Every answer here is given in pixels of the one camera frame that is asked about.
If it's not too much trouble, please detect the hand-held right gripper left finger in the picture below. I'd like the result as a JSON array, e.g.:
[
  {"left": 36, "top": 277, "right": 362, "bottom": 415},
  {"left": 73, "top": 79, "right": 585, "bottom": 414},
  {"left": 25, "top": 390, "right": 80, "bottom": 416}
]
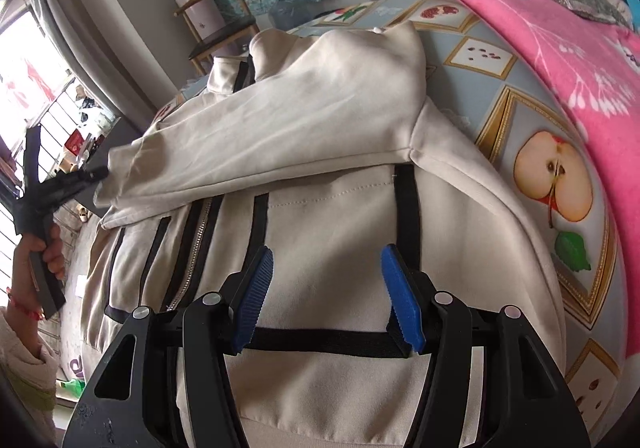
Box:
[{"left": 62, "top": 245, "right": 275, "bottom": 448}]

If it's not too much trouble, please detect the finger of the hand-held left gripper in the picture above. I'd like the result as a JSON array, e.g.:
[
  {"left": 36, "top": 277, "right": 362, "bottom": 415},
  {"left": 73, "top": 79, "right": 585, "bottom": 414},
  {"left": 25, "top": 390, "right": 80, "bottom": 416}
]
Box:
[{"left": 52, "top": 164, "right": 110, "bottom": 201}]

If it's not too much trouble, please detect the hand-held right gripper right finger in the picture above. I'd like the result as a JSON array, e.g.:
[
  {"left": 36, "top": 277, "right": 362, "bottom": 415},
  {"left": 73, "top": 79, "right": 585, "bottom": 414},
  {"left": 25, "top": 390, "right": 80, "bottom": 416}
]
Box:
[{"left": 380, "top": 244, "right": 593, "bottom": 448}]

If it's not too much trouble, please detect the cream jacket with black trim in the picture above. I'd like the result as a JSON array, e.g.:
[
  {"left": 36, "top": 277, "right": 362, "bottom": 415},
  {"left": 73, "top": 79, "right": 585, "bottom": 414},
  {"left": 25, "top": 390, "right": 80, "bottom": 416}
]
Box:
[{"left": 80, "top": 20, "right": 568, "bottom": 448}]

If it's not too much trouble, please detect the person's left forearm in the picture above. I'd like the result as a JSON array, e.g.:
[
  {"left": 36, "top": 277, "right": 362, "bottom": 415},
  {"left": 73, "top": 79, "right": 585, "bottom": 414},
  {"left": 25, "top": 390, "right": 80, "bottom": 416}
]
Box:
[{"left": 0, "top": 298, "right": 61, "bottom": 444}]

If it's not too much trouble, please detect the person's left hand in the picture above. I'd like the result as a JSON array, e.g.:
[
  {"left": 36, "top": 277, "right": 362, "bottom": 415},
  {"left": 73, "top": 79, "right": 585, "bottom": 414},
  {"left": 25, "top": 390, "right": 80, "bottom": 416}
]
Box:
[{"left": 6, "top": 223, "right": 67, "bottom": 309}]

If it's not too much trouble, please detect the red box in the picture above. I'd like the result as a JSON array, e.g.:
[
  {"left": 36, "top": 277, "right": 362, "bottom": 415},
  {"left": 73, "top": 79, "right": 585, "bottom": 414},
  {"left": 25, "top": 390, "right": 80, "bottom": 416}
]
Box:
[{"left": 65, "top": 128, "right": 88, "bottom": 156}]

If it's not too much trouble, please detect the white plastic bag on sill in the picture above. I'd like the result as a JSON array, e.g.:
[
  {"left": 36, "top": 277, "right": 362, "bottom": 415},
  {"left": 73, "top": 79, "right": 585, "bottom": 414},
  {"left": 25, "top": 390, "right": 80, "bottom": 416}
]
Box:
[{"left": 77, "top": 95, "right": 113, "bottom": 129}]

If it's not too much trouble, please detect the dark grey board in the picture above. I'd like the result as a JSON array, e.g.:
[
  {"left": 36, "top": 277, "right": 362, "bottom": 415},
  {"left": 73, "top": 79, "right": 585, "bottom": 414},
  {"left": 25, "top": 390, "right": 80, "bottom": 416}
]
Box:
[{"left": 107, "top": 113, "right": 151, "bottom": 144}]

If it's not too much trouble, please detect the grey curtain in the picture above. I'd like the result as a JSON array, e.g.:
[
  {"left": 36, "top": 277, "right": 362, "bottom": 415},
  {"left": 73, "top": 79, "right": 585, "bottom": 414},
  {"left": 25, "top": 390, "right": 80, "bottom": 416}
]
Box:
[{"left": 30, "top": 0, "right": 166, "bottom": 129}]

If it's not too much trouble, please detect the green plastic bottle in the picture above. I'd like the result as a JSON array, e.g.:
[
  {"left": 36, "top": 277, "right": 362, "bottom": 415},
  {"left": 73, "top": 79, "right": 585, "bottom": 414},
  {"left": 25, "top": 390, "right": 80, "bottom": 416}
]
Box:
[{"left": 57, "top": 378, "right": 86, "bottom": 399}]

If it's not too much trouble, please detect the wooden chair with dark seat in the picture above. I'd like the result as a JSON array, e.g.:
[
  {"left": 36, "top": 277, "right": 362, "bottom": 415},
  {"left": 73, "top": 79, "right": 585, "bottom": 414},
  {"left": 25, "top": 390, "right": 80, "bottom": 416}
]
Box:
[{"left": 174, "top": 0, "right": 261, "bottom": 76}]

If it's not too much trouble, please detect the white cylinder box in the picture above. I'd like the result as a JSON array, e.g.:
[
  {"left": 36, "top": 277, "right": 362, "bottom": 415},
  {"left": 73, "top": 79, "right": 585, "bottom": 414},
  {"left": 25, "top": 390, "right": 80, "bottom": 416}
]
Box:
[{"left": 180, "top": 0, "right": 226, "bottom": 44}]

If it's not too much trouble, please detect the fruit-print tablecloth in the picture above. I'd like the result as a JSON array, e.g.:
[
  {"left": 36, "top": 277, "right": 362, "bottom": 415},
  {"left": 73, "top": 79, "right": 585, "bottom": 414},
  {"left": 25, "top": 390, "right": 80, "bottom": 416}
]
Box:
[{"left": 152, "top": 0, "right": 640, "bottom": 448}]

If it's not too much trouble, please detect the empty blue water jug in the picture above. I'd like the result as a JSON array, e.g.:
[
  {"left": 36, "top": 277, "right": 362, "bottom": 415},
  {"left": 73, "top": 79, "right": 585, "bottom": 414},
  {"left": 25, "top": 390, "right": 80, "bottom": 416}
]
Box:
[{"left": 270, "top": 0, "right": 331, "bottom": 31}]

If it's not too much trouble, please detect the red string bracelet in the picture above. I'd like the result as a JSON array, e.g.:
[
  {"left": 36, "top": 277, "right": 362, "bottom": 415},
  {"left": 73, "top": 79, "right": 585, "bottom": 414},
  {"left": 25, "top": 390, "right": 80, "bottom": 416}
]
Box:
[{"left": 6, "top": 287, "right": 45, "bottom": 321}]

